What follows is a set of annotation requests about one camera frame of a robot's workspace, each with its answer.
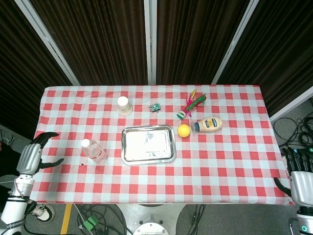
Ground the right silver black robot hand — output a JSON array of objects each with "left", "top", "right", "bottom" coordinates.
[{"left": 273, "top": 146, "right": 313, "bottom": 208}]

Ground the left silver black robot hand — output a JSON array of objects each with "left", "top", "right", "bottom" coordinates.
[{"left": 16, "top": 131, "right": 65, "bottom": 176}]

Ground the transparent plastic water bottle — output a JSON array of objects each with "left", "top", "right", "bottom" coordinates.
[{"left": 81, "top": 139, "right": 108, "bottom": 165}]

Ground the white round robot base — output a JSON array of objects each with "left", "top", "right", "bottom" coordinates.
[{"left": 114, "top": 203, "right": 187, "bottom": 235}]

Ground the mayonnaise squeeze bottle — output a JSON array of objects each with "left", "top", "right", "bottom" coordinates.
[{"left": 190, "top": 117, "right": 223, "bottom": 134}]

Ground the silver metal tray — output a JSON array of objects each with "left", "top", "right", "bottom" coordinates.
[{"left": 121, "top": 125, "right": 177, "bottom": 165}]

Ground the black power strip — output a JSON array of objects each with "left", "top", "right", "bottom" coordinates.
[{"left": 292, "top": 146, "right": 313, "bottom": 154}]

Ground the black white sneaker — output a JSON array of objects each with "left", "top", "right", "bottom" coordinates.
[{"left": 30, "top": 204, "right": 56, "bottom": 223}]

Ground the dark brown curtain panel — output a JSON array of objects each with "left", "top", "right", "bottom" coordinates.
[
  {"left": 217, "top": 0, "right": 313, "bottom": 116},
  {"left": 30, "top": 0, "right": 149, "bottom": 86},
  {"left": 156, "top": 0, "right": 250, "bottom": 86},
  {"left": 0, "top": 0, "right": 72, "bottom": 134}
]

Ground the green connector box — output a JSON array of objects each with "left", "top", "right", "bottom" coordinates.
[{"left": 83, "top": 215, "right": 100, "bottom": 231}]

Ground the red white checkered tablecloth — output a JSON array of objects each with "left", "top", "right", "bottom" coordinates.
[{"left": 29, "top": 85, "right": 295, "bottom": 206}]

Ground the white paper cup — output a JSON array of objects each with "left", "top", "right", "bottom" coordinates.
[{"left": 116, "top": 96, "right": 133, "bottom": 116}]

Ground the yellow ball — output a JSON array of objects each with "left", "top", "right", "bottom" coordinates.
[{"left": 177, "top": 124, "right": 191, "bottom": 138}]

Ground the colourful feather shuttlecock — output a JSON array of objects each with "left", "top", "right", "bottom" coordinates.
[{"left": 176, "top": 89, "right": 207, "bottom": 120}]

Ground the black floor cable bundle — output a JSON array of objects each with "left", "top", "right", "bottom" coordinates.
[
  {"left": 272, "top": 97, "right": 313, "bottom": 148},
  {"left": 73, "top": 204, "right": 133, "bottom": 235},
  {"left": 187, "top": 204, "right": 206, "bottom": 235}
]

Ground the white partition post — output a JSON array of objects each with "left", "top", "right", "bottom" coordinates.
[
  {"left": 211, "top": 0, "right": 260, "bottom": 86},
  {"left": 143, "top": 0, "right": 157, "bottom": 86},
  {"left": 268, "top": 85, "right": 313, "bottom": 122},
  {"left": 14, "top": 0, "right": 81, "bottom": 86}
]

